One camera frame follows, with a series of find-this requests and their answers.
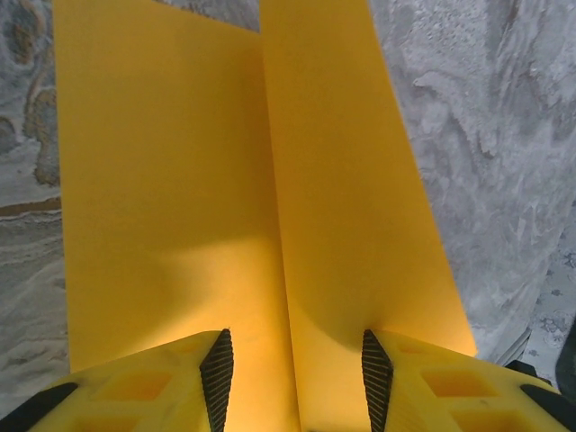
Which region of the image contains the yellow paper sheet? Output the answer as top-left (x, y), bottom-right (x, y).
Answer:
top-left (51, 0), bottom-right (479, 432)

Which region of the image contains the aluminium table side rail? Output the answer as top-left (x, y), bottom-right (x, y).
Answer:
top-left (493, 327), bottom-right (537, 366)

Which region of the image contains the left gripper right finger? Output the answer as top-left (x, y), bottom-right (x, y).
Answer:
top-left (361, 328), bottom-right (576, 432)

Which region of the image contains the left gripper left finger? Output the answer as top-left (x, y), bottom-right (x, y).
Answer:
top-left (4, 328), bottom-right (236, 432)

